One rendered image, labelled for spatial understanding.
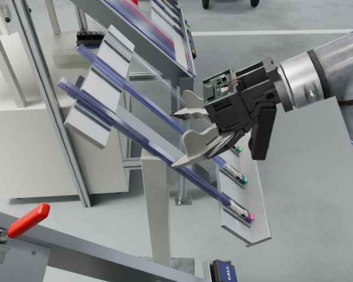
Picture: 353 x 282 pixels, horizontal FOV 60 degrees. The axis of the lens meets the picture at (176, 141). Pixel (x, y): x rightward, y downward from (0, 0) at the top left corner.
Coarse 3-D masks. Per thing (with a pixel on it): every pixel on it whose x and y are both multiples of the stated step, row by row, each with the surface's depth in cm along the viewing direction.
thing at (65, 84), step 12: (60, 84) 46; (72, 84) 47; (84, 96) 48; (96, 108) 49; (108, 120) 51; (120, 120) 52; (132, 132) 53; (144, 144) 54; (168, 156) 57; (180, 168) 59; (192, 180) 61; (204, 180) 63; (216, 192) 64; (228, 204) 66
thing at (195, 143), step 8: (208, 128) 47; (216, 128) 47; (184, 136) 46; (192, 136) 46; (200, 136) 47; (208, 136) 47; (216, 136) 48; (184, 144) 46; (192, 144) 47; (200, 144) 47; (208, 144) 48; (192, 152) 47; (200, 152) 48; (176, 160) 49; (184, 160) 48; (192, 160) 48; (200, 160) 48
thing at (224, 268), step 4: (220, 264) 55; (224, 264) 56; (220, 268) 54; (224, 268) 55; (228, 268) 56; (232, 268) 57; (220, 272) 53; (224, 272) 54; (228, 272) 55; (232, 272) 56; (224, 276) 54; (228, 276) 54; (232, 276) 55; (224, 280) 53; (228, 280) 54; (232, 280) 54; (236, 280) 55
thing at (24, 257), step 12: (12, 240) 37; (12, 252) 36; (24, 252) 37; (36, 252) 38; (48, 252) 39; (0, 264) 34; (12, 264) 35; (24, 264) 36; (36, 264) 37; (0, 276) 34; (12, 276) 34; (24, 276) 35; (36, 276) 36
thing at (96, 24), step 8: (96, 24) 62; (104, 32) 63; (112, 40) 64; (120, 48) 65; (128, 48) 67; (128, 56) 67; (136, 56) 68; (144, 64) 68; (152, 72) 70; (160, 80) 71; (168, 88) 72; (176, 96) 74; (184, 104) 75; (208, 120) 80
